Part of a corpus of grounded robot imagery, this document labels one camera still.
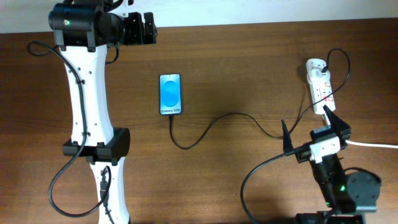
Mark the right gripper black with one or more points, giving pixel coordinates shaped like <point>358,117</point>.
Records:
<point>344,129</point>

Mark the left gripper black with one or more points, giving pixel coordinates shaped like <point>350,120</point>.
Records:
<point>137,37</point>

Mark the blue screen Galaxy smartphone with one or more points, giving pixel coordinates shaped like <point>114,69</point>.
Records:
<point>170,90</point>

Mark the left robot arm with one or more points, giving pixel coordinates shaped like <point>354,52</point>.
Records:
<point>84,31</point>

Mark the white USB charger plug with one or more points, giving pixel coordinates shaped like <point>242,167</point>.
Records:
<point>315,75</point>

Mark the white power strip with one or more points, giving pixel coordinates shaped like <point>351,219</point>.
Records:
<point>321,91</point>

